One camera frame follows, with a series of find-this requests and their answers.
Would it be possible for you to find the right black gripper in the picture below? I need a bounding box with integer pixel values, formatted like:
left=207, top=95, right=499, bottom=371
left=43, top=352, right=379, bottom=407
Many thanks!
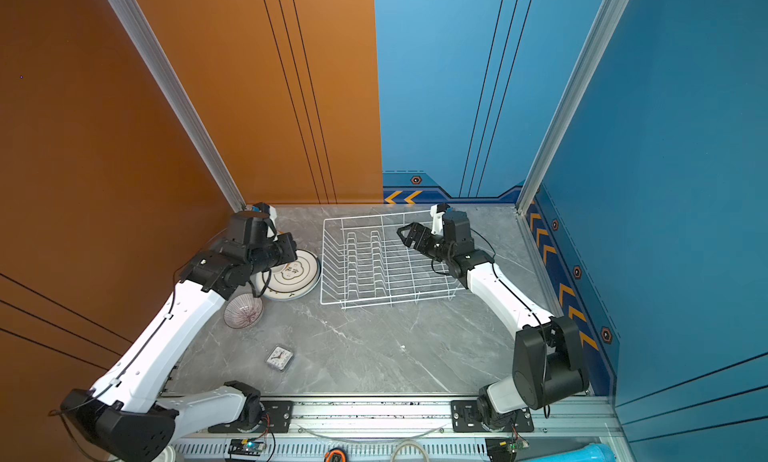
left=397, top=223, right=455, bottom=263

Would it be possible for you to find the white wire dish rack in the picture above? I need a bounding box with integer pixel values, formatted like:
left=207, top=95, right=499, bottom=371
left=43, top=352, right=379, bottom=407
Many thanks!
left=320, top=210, right=464, bottom=309

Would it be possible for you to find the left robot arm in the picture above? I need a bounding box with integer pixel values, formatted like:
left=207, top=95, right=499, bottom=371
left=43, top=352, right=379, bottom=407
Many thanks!
left=50, top=203, right=297, bottom=461

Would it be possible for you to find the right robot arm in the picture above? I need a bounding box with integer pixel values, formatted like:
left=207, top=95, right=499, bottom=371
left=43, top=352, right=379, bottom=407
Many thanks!
left=396, top=204, right=591, bottom=431

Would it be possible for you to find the small white square clock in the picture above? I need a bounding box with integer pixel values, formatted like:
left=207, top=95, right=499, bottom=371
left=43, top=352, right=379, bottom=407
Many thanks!
left=266, top=346, right=294, bottom=371

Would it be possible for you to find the green circuit board left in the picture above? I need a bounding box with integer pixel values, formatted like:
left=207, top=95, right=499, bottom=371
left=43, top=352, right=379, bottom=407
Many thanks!
left=227, top=438, right=269, bottom=460

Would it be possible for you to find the circuit board right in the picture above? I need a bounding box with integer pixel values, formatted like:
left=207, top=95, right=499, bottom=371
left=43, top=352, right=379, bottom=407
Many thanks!
left=485, top=438, right=530, bottom=462

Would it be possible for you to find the orange black round object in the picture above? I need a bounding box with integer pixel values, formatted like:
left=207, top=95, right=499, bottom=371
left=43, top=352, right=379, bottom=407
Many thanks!
left=324, top=448, right=347, bottom=462

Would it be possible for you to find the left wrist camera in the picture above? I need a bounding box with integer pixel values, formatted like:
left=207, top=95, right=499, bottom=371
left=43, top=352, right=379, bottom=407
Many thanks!
left=252, top=202, right=278, bottom=237

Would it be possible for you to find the aluminium front rail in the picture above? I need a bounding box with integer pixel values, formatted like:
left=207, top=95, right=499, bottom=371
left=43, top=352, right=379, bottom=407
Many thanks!
left=122, top=394, right=625, bottom=440

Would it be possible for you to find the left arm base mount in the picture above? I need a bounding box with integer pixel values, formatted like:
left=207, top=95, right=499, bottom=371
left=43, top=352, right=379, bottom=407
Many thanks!
left=207, top=400, right=294, bottom=434

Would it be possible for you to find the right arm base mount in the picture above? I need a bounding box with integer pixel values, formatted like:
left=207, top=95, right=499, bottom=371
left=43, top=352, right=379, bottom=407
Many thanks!
left=450, top=397, right=535, bottom=433

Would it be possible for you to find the white cable loop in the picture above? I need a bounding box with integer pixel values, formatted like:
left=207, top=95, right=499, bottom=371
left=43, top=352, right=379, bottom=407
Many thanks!
left=389, top=439, right=431, bottom=462

